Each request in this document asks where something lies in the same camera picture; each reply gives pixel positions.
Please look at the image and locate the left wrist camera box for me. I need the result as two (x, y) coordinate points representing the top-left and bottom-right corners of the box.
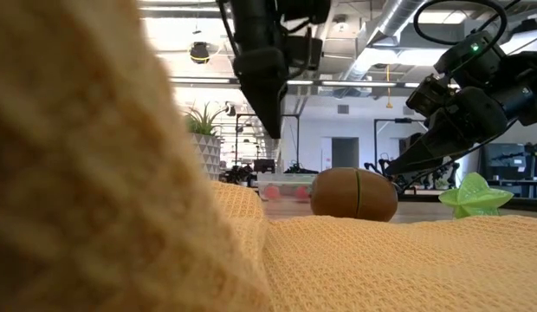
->
(288, 34), (325, 73)

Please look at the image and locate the black background station frame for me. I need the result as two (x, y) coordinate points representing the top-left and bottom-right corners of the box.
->
(235, 113), (301, 174)
(373, 117), (437, 179)

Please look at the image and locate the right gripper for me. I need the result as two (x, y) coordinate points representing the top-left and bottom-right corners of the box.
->
(383, 32), (512, 177)

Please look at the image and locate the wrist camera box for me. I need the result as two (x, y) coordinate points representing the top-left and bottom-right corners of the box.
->
(288, 34), (325, 73)
(405, 73), (454, 118)

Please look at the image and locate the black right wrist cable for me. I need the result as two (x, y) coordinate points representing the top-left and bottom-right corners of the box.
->
(413, 0), (508, 47)

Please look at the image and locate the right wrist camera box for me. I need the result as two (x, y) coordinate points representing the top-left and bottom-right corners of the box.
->
(405, 73), (454, 118)

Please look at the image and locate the silver spiral ventilation duct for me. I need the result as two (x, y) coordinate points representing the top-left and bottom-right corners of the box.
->
(337, 0), (430, 99)

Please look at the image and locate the yellow hanging cord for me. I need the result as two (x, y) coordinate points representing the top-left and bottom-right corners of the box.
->
(385, 63), (393, 109)

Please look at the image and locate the succulent in white patterned pot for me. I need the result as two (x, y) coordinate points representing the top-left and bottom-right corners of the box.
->
(184, 101), (229, 182)

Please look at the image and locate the black background screen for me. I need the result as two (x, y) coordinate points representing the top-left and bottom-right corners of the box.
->
(478, 141), (537, 183)

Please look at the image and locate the black round ceiling fixture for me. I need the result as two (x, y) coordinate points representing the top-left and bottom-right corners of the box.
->
(189, 41), (211, 65)

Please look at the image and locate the crossbar with strip lights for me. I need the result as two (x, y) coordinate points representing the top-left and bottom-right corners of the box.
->
(169, 76), (425, 90)

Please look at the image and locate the clear plastic tupperware container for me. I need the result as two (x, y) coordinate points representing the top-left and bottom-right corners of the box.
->
(256, 172), (317, 203)

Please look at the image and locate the grey background door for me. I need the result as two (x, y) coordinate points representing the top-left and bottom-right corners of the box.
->
(331, 137), (360, 169)

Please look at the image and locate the yellow waffle-weave cloth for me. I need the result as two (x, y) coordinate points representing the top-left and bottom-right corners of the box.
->
(262, 215), (537, 312)
(0, 0), (274, 312)

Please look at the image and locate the green toy starfruit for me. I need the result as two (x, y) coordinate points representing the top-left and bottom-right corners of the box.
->
(438, 172), (514, 219)

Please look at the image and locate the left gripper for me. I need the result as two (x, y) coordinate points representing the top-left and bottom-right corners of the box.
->
(231, 46), (290, 140)

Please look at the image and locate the brown toy kiwi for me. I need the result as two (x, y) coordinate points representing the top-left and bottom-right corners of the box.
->
(310, 167), (399, 223)

